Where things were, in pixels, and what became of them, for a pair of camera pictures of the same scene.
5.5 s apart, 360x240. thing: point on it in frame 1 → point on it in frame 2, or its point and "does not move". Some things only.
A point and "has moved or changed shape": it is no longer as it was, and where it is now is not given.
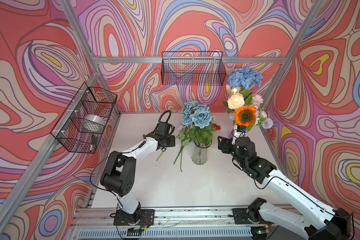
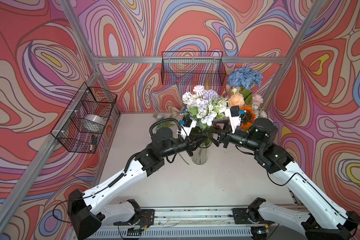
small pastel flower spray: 185,136 has moved or changed shape
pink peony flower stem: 257,100 does not move
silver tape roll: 92,123 does not move
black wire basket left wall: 82,124 does not move
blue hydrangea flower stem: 245,76 does not move
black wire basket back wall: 195,68 does not move
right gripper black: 225,143 → 226,131
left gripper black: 172,141 → 193,140
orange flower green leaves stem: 246,116 does not move
